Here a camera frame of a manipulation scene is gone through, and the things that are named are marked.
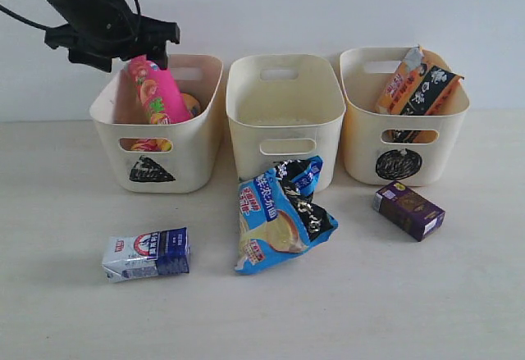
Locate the purple small box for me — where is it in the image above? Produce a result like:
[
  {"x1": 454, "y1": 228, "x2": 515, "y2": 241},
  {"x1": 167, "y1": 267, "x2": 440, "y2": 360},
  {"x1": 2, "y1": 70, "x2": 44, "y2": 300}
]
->
[{"x1": 372, "y1": 181, "x2": 445, "y2": 242}]

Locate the cream bin with circle mark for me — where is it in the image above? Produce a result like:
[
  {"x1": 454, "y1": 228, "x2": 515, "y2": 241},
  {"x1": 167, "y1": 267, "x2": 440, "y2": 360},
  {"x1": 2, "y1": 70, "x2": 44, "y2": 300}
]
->
[{"x1": 339, "y1": 47, "x2": 470, "y2": 186}]

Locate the cream bin with triangle mark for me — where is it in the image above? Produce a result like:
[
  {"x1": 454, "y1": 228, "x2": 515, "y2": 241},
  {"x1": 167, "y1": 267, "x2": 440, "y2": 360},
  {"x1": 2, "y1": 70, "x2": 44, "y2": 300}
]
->
[{"x1": 89, "y1": 54, "x2": 226, "y2": 194}]

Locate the yellow chips can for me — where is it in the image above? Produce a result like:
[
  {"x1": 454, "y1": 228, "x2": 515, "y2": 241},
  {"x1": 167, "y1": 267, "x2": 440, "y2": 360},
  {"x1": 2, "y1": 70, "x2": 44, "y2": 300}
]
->
[{"x1": 181, "y1": 93, "x2": 202, "y2": 118}]

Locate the blue noodle bag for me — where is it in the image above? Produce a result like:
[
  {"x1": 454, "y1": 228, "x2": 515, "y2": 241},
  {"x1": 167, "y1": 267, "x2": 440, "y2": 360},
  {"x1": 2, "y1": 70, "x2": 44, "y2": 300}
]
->
[{"x1": 235, "y1": 156, "x2": 339, "y2": 275}]

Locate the pink chips can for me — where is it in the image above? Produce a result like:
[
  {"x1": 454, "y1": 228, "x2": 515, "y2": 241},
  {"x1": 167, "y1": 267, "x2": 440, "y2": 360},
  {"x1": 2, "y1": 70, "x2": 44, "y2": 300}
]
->
[{"x1": 126, "y1": 55, "x2": 194, "y2": 125}]

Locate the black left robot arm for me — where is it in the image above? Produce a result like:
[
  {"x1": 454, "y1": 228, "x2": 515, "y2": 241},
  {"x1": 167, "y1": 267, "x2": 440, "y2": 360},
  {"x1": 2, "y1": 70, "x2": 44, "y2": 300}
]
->
[{"x1": 1, "y1": 0, "x2": 180, "y2": 73}]

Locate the cream middle bin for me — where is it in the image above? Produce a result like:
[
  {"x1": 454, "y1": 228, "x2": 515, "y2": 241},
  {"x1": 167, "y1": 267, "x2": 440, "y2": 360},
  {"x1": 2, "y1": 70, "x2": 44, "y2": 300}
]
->
[{"x1": 226, "y1": 54, "x2": 346, "y2": 192}]

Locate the white blue milk carton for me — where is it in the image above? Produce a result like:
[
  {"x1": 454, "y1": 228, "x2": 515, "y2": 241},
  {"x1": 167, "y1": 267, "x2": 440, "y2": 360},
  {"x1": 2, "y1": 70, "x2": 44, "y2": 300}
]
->
[{"x1": 102, "y1": 227, "x2": 190, "y2": 283}]

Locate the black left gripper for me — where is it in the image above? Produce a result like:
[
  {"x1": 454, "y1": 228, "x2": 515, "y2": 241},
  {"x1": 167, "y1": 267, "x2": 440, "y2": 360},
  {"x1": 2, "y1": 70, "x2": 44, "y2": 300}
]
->
[{"x1": 44, "y1": 0, "x2": 180, "y2": 73}]

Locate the orange black noodle bag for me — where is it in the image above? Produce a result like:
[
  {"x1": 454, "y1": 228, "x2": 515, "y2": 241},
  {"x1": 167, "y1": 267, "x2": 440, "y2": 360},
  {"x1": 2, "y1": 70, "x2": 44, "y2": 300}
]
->
[{"x1": 375, "y1": 44, "x2": 465, "y2": 144}]

